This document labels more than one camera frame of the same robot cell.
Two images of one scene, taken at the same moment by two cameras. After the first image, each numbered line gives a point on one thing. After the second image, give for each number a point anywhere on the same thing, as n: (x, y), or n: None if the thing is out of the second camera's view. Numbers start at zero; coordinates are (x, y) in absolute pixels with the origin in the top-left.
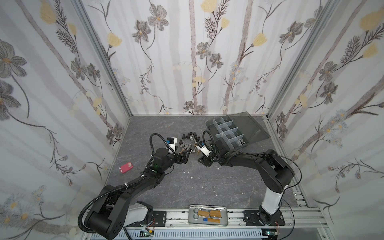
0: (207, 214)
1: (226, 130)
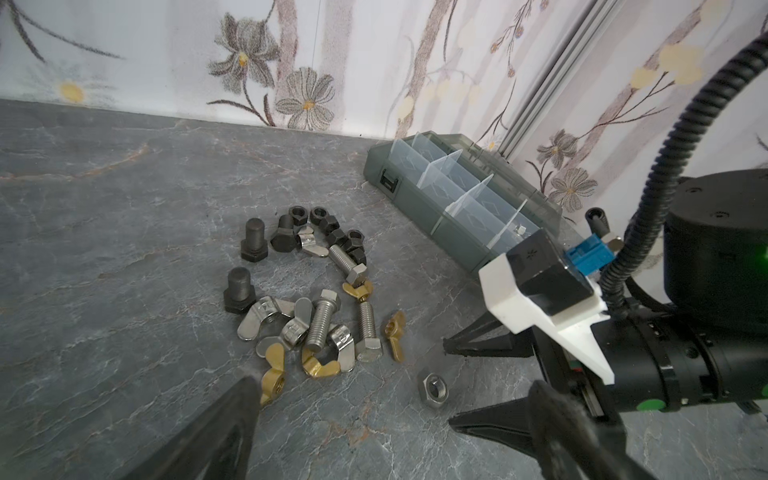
0: None
1: (472, 206)
